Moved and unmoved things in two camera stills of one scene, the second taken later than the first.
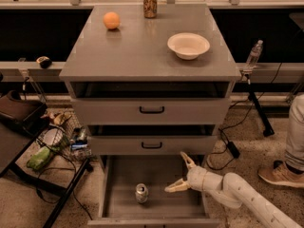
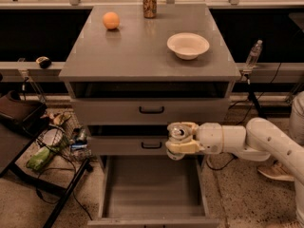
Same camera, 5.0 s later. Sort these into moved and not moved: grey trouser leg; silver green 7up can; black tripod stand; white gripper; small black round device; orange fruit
Moved: white gripper; silver green 7up can
Not moved: grey trouser leg; black tripod stand; small black round device; orange fruit
